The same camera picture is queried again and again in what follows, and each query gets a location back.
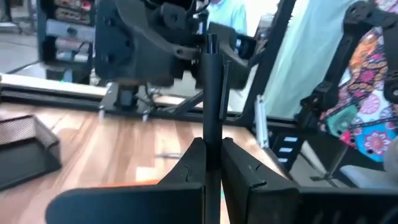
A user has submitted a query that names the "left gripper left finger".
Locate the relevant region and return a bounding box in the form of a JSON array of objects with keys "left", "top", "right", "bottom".
[{"left": 45, "top": 137, "right": 207, "bottom": 224}]

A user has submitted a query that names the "silver frame bracket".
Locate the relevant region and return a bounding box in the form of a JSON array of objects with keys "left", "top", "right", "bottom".
[{"left": 254, "top": 94, "right": 270, "bottom": 149}]

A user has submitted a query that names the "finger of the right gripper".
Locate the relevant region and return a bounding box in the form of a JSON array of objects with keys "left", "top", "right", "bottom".
[
  {"left": 133, "top": 18, "right": 200, "bottom": 60},
  {"left": 207, "top": 23, "right": 258, "bottom": 91}
]

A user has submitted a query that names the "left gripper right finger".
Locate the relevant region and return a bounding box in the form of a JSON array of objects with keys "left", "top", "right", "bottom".
[{"left": 221, "top": 137, "right": 398, "bottom": 224}]

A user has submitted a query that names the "black mesh desk organizer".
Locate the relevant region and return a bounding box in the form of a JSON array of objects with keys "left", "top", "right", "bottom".
[{"left": 0, "top": 114, "right": 62, "bottom": 192}]

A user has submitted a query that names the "dark equipment rack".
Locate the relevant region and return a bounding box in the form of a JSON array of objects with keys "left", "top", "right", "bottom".
[{"left": 36, "top": 0, "right": 96, "bottom": 85}]

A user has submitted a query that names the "black pen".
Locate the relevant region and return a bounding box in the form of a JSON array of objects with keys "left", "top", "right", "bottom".
[{"left": 200, "top": 33, "right": 231, "bottom": 224}]

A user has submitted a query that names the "person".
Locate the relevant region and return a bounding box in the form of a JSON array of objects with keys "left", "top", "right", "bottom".
[
  {"left": 206, "top": 0, "right": 249, "bottom": 35},
  {"left": 263, "top": 0, "right": 398, "bottom": 187}
]

